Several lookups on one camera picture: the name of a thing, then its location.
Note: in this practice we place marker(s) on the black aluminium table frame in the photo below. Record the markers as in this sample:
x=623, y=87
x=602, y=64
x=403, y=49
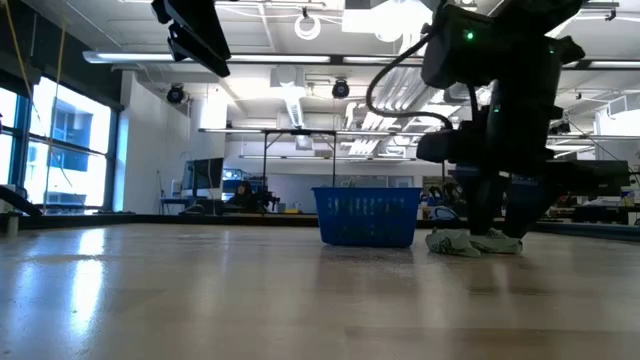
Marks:
x=100, y=220

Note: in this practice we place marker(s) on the round black ceiling spotlight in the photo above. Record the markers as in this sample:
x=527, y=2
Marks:
x=175, y=94
x=340, y=89

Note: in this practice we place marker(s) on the large glass window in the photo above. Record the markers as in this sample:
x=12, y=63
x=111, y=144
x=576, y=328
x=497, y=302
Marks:
x=75, y=150

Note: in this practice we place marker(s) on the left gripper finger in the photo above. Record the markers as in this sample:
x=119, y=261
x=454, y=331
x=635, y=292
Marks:
x=200, y=22
x=197, y=52

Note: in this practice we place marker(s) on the black computer monitor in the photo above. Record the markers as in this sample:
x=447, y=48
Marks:
x=202, y=177

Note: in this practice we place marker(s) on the blue background desk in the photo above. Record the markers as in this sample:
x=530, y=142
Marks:
x=172, y=200

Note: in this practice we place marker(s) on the grey cylindrical post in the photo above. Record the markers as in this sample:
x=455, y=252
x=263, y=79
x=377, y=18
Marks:
x=12, y=225

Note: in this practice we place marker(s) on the white blue-rimmed object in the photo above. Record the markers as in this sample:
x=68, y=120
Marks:
x=442, y=214

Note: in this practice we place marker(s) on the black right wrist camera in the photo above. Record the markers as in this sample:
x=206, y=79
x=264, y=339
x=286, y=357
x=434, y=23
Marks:
x=445, y=147

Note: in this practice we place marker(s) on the person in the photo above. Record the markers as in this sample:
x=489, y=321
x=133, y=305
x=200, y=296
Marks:
x=244, y=196

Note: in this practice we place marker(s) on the black background stand frame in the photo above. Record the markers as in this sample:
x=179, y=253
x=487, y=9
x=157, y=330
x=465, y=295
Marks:
x=300, y=132

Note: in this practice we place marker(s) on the green stevia packet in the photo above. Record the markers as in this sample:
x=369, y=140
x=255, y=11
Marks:
x=450, y=243
x=500, y=245

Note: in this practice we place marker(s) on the black background robot arm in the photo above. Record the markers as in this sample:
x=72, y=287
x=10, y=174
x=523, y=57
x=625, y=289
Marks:
x=440, y=192
x=267, y=200

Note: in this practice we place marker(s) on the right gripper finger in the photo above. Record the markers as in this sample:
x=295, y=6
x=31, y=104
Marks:
x=527, y=200
x=482, y=200

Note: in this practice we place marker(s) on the blue plastic slotted basket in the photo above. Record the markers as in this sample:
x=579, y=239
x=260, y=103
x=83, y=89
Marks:
x=367, y=192

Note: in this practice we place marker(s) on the long ceiling light tube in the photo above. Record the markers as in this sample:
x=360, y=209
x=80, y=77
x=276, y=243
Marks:
x=125, y=56

